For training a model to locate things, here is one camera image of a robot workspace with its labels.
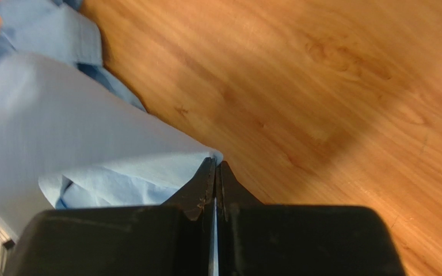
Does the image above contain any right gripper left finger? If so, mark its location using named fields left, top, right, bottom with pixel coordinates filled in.
left=5, top=158, right=216, bottom=275

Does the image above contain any light blue long sleeve shirt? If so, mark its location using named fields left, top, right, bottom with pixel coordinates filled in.
left=0, top=1, right=223, bottom=238

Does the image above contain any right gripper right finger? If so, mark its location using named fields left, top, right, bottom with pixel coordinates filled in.
left=215, top=162, right=405, bottom=275

